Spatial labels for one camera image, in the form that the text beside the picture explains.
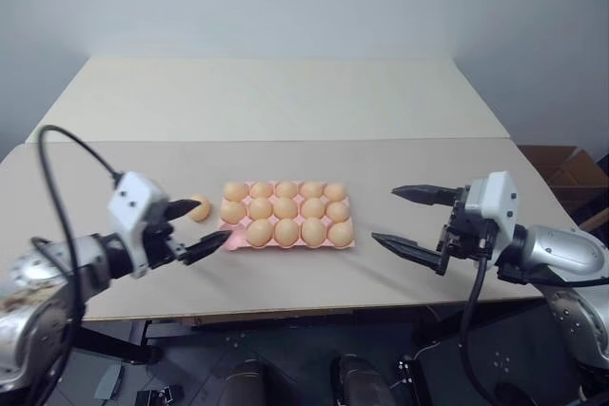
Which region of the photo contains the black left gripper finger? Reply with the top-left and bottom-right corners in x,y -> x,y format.
165,197 -> 199,224
179,229 -> 233,265

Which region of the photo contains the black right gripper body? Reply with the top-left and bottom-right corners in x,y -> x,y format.
436,186 -> 489,265

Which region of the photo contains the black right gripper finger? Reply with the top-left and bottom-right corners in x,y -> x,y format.
370,231 -> 451,277
390,184 -> 459,208

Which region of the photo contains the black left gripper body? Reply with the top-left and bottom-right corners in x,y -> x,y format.
141,200 -> 187,271

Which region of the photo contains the pink egg tray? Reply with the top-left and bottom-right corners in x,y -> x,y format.
217,180 -> 357,252

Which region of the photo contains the brown cardboard box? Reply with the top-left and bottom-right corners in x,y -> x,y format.
517,144 -> 609,236

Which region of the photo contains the dark rounded shape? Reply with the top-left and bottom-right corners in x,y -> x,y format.
330,353 -> 389,406
216,358 -> 277,406

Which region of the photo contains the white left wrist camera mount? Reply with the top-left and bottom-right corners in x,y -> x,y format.
107,170 -> 171,280

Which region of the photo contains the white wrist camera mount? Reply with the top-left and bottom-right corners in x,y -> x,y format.
462,170 -> 520,261
107,170 -> 171,280

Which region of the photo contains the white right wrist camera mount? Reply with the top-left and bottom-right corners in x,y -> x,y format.
462,170 -> 520,261

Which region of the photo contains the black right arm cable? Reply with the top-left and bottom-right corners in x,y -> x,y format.
459,219 -> 501,406

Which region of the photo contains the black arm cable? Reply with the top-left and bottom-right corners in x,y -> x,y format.
459,219 -> 501,406
26,125 -> 126,406

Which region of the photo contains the black table frame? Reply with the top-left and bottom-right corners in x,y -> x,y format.
70,299 -> 565,364

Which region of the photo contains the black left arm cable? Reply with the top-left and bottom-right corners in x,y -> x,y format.
26,125 -> 126,406

